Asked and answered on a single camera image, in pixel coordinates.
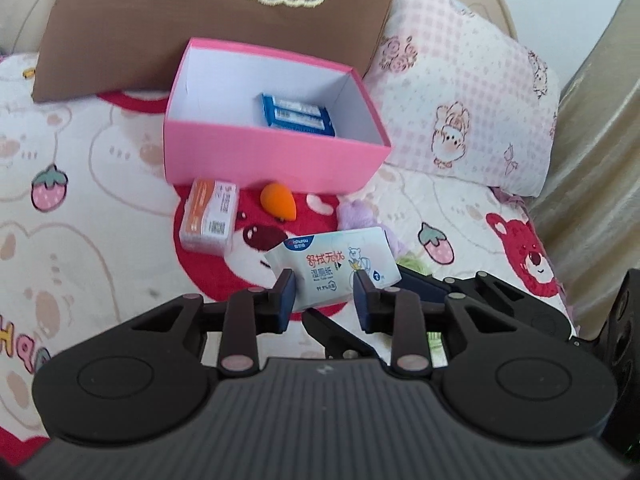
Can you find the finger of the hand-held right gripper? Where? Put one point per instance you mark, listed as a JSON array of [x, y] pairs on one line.
[[335, 337], [425, 282]]

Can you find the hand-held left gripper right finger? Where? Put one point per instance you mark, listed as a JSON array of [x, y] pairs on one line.
[[364, 305]]

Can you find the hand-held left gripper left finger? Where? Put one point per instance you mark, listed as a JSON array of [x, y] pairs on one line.
[[285, 305]]

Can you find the green yarn skein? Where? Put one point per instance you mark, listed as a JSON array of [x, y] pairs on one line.
[[412, 262]]

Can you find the white wet wipes packet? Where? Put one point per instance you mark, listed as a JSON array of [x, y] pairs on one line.
[[330, 260]]

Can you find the purple plush toy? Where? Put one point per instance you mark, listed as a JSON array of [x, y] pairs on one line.
[[357, 217]]

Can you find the orange makeup sponge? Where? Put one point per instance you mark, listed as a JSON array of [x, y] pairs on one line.
[[277, 200]]

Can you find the clear box with orange label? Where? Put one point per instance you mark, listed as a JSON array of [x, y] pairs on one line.
[[207, 215]]

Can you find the pink cardboard box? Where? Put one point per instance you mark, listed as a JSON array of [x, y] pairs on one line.
[[260, 160]]

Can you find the blue snack packet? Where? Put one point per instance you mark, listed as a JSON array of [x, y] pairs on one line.
[[300, 112]]

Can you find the pink checked pillow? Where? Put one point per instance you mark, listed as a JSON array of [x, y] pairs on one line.
[[465, 85]]

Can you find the bear printed blanket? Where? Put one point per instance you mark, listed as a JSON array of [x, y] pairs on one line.
[[100, 210]]

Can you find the brown pillow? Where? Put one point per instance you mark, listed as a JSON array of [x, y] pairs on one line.
[[175, 10]]

